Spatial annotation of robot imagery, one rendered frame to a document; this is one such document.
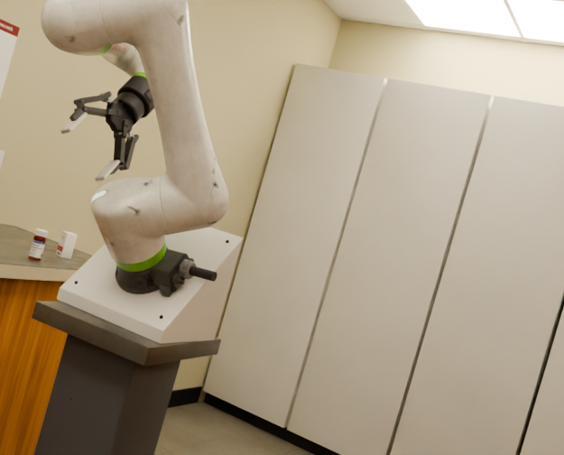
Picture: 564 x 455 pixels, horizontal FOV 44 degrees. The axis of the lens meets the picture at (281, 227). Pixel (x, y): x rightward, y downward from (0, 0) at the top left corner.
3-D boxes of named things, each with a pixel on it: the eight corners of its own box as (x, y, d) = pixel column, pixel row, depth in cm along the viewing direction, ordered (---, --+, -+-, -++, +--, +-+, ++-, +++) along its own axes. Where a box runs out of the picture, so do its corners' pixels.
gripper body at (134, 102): (134, 86, 167) (113, 107, 161) (152, 116, 172) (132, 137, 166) (112, 92, 172) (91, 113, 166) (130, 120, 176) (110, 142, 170)
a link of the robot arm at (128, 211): (179, 265, 156) (158, 200, 144) (110, 277, 156) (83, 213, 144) (179, 227, 166) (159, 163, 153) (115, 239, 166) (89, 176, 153)
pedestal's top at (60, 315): (217, 354, 174) (221, 338, 174) (143, 366, 144) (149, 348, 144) (116, 314, 186) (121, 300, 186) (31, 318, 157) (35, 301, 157)
